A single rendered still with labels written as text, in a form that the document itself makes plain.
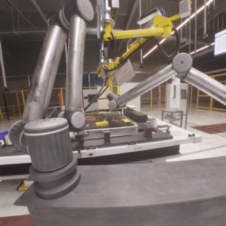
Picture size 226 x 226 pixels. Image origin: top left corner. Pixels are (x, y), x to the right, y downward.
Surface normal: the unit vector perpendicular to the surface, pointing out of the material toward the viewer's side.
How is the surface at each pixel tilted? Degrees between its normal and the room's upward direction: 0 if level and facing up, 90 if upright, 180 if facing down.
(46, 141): 90
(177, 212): 90
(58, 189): 23
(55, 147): 90
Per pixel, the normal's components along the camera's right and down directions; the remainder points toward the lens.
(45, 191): -0.05, -0.82
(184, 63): -0.47, 0.19
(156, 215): 0.02, 0.20
